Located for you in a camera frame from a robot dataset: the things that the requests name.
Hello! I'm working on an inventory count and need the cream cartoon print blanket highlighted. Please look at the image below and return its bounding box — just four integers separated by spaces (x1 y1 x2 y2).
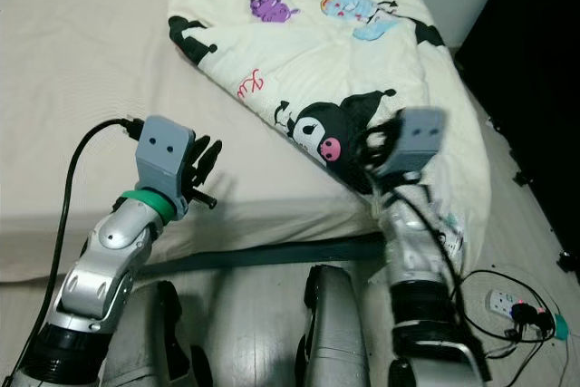
168 0 492 261

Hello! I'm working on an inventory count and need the mattress with cream sheet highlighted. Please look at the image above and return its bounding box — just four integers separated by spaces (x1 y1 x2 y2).
0 0 495 284

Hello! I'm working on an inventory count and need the grey left robot leg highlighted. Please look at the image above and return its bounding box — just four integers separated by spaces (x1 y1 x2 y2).
118 280 214 387

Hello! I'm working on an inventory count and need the grey robot leg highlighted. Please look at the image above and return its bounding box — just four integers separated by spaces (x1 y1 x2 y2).
118 280 214 387
299 265 372 387

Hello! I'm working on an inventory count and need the grey right robot leg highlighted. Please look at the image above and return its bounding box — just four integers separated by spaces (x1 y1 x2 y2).
299 265 372 387

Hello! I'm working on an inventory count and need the white power strip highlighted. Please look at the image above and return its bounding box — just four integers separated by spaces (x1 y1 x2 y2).
485 289 554 334

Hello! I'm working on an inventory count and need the black cabinet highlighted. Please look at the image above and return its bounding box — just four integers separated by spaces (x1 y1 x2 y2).
453 0 580 189

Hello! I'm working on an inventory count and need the teal plug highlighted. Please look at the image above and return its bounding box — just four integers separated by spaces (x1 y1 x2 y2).
551 314 572 338

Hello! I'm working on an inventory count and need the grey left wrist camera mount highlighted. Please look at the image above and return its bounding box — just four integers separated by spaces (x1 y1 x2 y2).
136 115 196 202

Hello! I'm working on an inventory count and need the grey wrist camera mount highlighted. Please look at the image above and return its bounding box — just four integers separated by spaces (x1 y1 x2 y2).
379 106 450 178
136 115 196 202

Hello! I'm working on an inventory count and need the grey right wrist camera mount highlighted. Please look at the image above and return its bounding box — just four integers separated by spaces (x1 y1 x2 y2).
379 106 450 178

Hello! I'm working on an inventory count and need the dark blue bed frame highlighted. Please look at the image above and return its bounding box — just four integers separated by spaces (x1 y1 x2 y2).
154 231 386 272

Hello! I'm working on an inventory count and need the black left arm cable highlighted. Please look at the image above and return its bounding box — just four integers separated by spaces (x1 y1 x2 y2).
36 118 146 379

